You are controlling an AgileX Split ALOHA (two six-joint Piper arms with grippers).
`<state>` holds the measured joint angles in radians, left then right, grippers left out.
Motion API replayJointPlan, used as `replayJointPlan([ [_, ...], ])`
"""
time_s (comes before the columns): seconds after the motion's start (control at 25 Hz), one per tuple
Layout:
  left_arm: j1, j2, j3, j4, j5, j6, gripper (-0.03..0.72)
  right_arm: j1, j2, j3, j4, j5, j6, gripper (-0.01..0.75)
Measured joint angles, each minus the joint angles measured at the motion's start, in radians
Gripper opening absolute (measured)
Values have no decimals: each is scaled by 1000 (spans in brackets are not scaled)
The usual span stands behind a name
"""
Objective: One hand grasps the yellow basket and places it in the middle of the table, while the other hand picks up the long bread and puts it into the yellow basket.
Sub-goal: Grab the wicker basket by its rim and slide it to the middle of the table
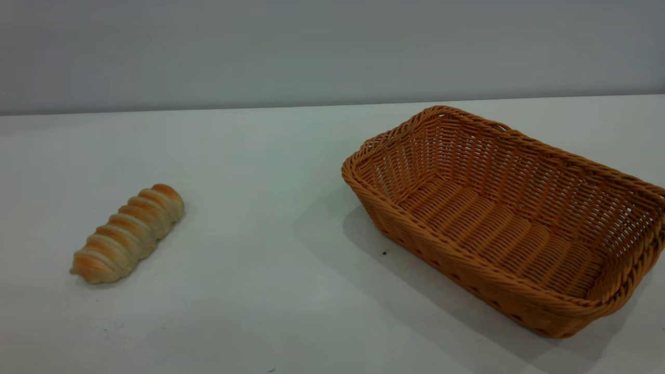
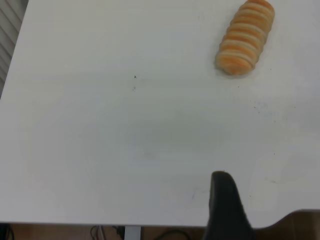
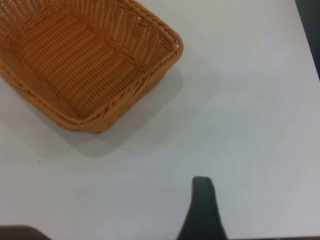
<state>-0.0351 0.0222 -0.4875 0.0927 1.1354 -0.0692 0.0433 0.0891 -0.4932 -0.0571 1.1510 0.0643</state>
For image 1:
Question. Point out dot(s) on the orange woven wicker basket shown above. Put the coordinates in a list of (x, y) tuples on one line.
[(493, 228)]

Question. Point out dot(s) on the striped spiral bread roll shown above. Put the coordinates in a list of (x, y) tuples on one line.
[(127, 234)]

